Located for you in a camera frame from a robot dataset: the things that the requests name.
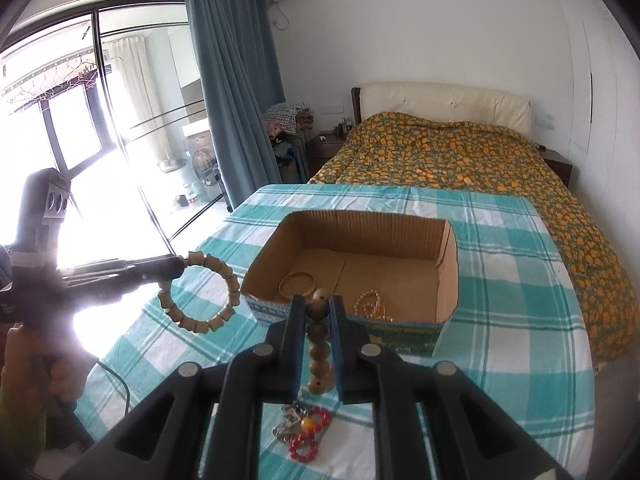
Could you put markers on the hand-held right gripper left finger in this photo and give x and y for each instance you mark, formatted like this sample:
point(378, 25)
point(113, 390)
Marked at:
point(302, 355)

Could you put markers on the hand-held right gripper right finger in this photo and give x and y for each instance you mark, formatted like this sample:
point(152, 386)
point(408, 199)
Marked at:
point(338, 355)

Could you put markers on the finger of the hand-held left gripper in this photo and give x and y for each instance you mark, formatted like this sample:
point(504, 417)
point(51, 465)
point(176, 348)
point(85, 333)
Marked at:
point(130, 266)
point(110, 290)

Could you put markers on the printed cardboard box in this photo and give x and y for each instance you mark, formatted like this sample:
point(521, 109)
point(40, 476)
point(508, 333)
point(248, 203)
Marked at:
point(350, 230)

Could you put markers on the person's left hand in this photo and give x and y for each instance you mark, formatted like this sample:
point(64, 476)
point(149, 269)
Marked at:
point(67, 380)

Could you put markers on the metal basin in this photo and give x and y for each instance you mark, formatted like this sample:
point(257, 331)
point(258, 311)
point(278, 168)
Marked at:
point(171, 165)

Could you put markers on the standing fan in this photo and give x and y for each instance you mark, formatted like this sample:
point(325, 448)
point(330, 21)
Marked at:
point(204, 165)

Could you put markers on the teal checked cloth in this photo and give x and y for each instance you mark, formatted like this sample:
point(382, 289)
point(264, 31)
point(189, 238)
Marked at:
point(500, 310)

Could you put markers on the dark wooden nightstand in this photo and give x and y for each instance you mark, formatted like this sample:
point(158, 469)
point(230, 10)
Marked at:
point(557, 162)
point(322, 152)

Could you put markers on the blue curtain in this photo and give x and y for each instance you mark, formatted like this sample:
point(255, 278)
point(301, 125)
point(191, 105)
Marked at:
point(235, 85)

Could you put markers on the pile of clothes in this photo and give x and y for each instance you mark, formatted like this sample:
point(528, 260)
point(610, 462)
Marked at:
point(285, 117)

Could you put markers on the cream padded headboard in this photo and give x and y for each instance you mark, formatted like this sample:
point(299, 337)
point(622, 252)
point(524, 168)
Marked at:
point(440, 100)

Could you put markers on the white wardrobe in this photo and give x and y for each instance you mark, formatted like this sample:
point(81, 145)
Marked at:
point(600, 60)

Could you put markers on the black sliding door frame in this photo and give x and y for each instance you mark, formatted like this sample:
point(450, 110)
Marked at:
point(102, 60)

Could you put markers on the white wall outlet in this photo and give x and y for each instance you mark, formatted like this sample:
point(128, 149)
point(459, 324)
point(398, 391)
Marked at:
point(545, 121)
point(332, 108)

